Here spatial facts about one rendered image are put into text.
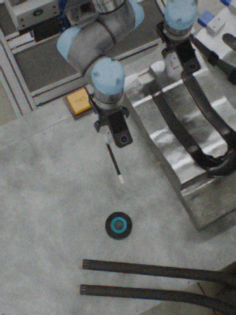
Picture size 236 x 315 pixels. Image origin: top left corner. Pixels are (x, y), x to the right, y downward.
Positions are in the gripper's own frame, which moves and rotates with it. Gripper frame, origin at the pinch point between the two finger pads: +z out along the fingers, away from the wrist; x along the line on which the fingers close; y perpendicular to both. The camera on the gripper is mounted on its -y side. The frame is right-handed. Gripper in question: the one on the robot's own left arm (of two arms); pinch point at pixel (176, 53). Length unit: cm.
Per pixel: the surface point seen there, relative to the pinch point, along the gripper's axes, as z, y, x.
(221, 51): 10.0, -4.1, -14.2
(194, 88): 4.3, -11.2, -0.4
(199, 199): -0.1, -41.0, 14.8
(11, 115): 91, 30, 63
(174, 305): 79, -77, 38
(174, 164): -6.0, -28.9, 16.9
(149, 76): 6.2, -0.7, 9.6
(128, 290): -6, -54, 45
